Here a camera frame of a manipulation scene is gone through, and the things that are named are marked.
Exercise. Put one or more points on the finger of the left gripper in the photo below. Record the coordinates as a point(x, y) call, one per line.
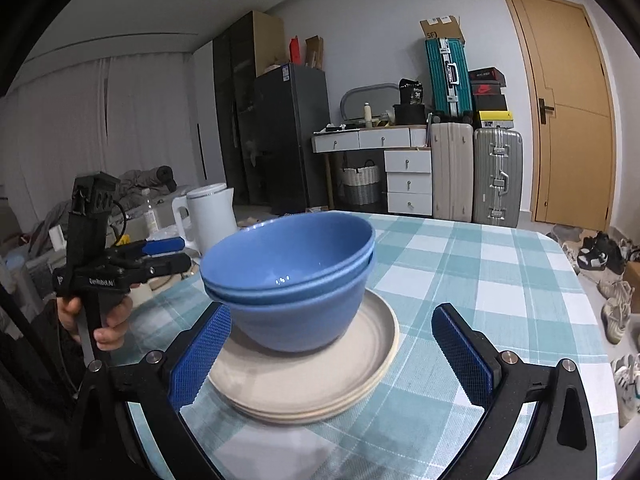
point(139, 271)
point(153, 247)

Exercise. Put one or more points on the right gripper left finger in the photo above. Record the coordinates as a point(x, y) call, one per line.
point(162, 383)

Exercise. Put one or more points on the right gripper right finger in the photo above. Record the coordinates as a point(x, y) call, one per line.
point(559, 440)

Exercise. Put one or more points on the blue bowl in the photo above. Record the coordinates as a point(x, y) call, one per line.
point(288, 251)
point(303, 325)

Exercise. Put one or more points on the person's left hand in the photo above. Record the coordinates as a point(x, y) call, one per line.
point(111, 335)

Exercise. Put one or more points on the white electric kettle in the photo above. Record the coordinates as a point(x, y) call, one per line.
point(204, 216)

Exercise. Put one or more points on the teal plaid tablecloth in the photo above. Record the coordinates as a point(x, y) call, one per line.
point(515, 286)

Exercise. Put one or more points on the black refrigerator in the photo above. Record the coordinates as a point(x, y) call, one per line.
point(291, 105)

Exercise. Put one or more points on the striped laundry basket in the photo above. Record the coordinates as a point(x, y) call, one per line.
point(362, 185)

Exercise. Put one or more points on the white dresser with drawers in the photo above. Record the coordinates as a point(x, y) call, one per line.
point(403, 154)

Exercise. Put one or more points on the silver suitcase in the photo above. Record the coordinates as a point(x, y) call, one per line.
point(498, 175)

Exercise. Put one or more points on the beige suitcase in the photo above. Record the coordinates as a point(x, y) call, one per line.
point(452, 171)

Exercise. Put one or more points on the teal suitcase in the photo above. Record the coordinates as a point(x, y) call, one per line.
point(451, 89)

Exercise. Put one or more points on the stack of shoe boxes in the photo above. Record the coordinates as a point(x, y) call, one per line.
point(488, 100)

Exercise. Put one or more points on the wooden door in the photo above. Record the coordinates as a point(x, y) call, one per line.
point(573, 120)

